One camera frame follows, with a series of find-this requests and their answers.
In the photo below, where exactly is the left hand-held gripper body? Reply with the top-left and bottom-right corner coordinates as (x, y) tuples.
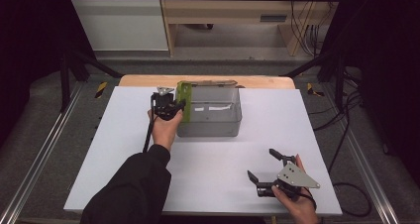
(151, 86), (181, 122)

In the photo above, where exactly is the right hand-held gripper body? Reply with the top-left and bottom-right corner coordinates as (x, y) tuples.
(256, 154), (321, 202)

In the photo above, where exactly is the transparent grey storage box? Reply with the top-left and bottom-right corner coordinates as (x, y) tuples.
(171, 79), (243, 138)

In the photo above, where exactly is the person's left hand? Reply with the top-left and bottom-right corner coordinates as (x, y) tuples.
(147, 108), (184, 153)

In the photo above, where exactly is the person's right hand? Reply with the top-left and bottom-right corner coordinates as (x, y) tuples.
(270, 154), (320, 224)

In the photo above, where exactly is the wooden table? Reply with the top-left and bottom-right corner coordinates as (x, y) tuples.
(118, 73), (296, 90)

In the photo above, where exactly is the white board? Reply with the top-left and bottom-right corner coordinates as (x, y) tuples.
(63, 85), (344, 217)

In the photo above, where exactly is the yellow black tape marker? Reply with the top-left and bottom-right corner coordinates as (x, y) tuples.
(94, 81), (109, 99)
(306, 82), (326, 97)

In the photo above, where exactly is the white cabinet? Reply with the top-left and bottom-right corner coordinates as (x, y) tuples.
(64, 0), (169, 52)

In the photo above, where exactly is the black metal stand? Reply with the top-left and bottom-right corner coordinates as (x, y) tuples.
(279, 51), (347, 110)
(58, 48), (124, 113)

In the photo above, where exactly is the wooden desk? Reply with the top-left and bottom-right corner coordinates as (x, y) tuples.
(157, 0), (345, 57)

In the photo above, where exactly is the grey desk label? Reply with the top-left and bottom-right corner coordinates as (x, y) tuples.
(260, 14), (288, 23)

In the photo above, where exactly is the black curtain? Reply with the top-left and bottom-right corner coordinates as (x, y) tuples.
(320, 0), (420, 180)
(0, 0), (97, 149)

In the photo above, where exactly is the right hand-held gripper cable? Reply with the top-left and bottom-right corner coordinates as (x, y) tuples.
(298, 186), (318, 212)

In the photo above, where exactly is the black floor cable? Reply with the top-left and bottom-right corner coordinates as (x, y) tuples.
(311, 67), (373, 218)

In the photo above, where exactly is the aluminium rail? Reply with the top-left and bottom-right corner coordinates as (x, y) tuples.
(321, 84), (401, 224)
(0, 81), (84, 224)

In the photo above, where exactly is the bundle of hanging cables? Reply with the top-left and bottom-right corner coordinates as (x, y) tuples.
(289, 0), (324, 57)

